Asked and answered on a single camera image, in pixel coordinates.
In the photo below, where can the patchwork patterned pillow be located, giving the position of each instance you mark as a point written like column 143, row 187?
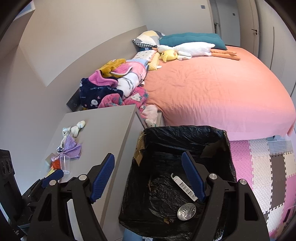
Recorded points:
column 148, row 39

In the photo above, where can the purple plastic bag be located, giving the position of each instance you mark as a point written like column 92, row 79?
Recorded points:
column 69, row 148

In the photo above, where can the black lined trash bin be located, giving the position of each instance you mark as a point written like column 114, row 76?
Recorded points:
column 159, row 201

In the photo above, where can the bed with orange sheet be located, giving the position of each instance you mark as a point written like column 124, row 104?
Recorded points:
column 242, row 97

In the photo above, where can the colourful foam floor mat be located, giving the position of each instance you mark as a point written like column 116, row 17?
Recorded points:
column 268, row 165

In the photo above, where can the silver foil wrapper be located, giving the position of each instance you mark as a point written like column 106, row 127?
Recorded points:
column 65, row 133

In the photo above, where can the pile of colourful clothes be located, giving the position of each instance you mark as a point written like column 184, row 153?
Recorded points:
column 118, row 76

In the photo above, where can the white barcode box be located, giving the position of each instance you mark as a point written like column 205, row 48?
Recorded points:
column 184, row 187

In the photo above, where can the beige room door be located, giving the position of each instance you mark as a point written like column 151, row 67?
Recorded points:
column 249, row 26

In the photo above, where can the yellow duck plush toy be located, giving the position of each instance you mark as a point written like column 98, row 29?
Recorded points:
column 168, row 55

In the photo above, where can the silver round can lid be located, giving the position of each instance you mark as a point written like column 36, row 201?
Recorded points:
column 186, row 212

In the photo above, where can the white goose plush toy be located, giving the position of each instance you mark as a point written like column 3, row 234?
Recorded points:
column 196, row 49

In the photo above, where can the grey bedside table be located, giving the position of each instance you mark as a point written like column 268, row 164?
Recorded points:
column 108, row 130

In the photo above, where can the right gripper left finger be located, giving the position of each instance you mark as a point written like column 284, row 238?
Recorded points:
column 84, row 191

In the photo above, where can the white wardrobe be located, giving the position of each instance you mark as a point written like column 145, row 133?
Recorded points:
column 276, row 44

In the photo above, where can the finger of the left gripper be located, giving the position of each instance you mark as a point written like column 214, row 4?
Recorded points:
column 56, row 175

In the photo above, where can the black wall socket panel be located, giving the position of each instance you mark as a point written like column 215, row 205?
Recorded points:
column 74, row 103

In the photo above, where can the orange crumpled trash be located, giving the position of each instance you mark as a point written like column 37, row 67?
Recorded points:
column 56, row 165

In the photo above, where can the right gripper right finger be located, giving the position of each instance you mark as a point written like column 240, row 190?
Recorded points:
column 231, row 203

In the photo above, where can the teal pillow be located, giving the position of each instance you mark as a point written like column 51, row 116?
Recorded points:
column 177, row 39

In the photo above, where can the clear plastic cup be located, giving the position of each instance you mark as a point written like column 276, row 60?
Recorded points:
column 65, row 164

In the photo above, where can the white crumpled tissue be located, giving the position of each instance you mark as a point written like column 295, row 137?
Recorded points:
column 74, row 131

